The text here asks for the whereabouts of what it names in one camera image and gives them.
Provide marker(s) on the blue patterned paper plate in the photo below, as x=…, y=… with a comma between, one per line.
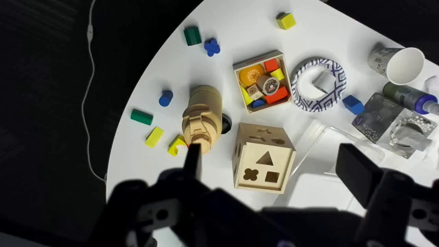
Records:
x=299, y=94

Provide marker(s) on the patterned white paper cup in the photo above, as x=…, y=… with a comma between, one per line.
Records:
x=405, y=66

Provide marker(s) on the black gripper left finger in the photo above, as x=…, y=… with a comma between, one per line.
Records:
x=192, y=160

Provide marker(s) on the green rounded-top block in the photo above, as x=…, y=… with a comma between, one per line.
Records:
x=192, y=36

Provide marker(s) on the yellow rectangular block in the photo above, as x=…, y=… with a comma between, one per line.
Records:
x=154, y=138

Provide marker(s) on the yellow cube block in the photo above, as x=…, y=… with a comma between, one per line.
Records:
x=287, y=21

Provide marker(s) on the wooden tray of blocks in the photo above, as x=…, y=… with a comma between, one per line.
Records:
x=240, y=87

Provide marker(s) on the wooden shape sorter box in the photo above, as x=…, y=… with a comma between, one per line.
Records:
x=248, y=153

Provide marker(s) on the blue cylinder block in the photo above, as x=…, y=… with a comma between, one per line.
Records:
x=165, y=98

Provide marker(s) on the green cylinder block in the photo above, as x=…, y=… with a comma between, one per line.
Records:
x=141, y=117

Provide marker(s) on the blue rectangular block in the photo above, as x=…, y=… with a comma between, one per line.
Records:
x=353, y=105

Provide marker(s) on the small bottle with blue cap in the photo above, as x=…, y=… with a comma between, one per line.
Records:
x=405, y=95

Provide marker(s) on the yellow arch block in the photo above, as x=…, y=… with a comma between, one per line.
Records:
x=173, y=147

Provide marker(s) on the orange round block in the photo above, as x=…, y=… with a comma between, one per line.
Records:
x=251, y=76

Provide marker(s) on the small red block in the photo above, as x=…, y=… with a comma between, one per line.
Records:
x=270, y=65

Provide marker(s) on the blue flower-shaped block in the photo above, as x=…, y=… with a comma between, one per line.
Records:
x=211, y=47

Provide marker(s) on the red long block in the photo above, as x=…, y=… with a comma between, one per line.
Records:
x=277, y=97

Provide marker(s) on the tan insulated bottle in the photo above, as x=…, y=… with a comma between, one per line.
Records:
x=203, y=115

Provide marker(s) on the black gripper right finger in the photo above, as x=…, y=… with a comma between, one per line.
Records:
x=361, y=169

